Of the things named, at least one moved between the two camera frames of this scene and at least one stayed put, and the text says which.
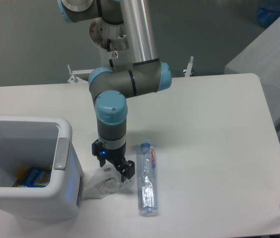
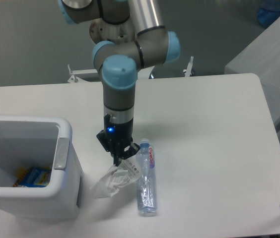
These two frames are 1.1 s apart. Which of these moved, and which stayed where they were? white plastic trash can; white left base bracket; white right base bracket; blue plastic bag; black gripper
Moved: black gripper
Stayed: white left base bracket; white plastic trash can; blue plastic bag; white right base bracket
